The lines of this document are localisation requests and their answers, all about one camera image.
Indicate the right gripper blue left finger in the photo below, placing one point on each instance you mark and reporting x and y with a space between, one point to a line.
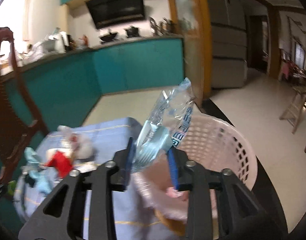
128 162

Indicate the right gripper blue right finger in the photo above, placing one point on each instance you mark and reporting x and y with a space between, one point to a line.
174 167

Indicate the pink wrapper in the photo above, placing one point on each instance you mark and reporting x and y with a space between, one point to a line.
174 193

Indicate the clear blue plastic package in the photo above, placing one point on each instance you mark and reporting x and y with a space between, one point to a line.
166 126

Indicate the white plastic bag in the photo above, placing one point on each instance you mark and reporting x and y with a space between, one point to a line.
80 144

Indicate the red wrapper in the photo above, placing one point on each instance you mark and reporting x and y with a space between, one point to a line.
61 163

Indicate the dark bag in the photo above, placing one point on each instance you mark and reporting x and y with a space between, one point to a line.
29 181

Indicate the pink lattice trash basket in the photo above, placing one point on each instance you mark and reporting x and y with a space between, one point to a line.
217 145

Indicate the teal lower kitchen cabinets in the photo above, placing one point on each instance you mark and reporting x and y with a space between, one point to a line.
66 86

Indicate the blue checked cloth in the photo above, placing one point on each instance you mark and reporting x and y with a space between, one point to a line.
94 205

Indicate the black wok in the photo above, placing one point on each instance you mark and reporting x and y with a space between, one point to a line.
109 37

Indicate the black cooking pot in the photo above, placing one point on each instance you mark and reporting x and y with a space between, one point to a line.
132 31

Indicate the carved wooden chair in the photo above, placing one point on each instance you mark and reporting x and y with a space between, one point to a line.
15 135

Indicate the brown sauce bottle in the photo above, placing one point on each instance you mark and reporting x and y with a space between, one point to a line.
85 41

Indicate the steel pot lid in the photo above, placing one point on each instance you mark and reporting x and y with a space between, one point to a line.
153 26

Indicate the steel stock pot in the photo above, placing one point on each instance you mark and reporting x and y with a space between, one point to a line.
167 27

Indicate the wooden stool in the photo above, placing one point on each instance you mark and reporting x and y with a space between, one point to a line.
293 113

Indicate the white dish rack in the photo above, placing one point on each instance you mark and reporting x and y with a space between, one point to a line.
48 46

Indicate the black range hood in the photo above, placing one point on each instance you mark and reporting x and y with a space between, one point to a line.
105 13

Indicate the wooden glass sliding door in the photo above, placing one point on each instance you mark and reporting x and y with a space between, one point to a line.
192 21

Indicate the grey refrigerator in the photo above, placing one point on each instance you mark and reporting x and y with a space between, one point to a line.
229 43

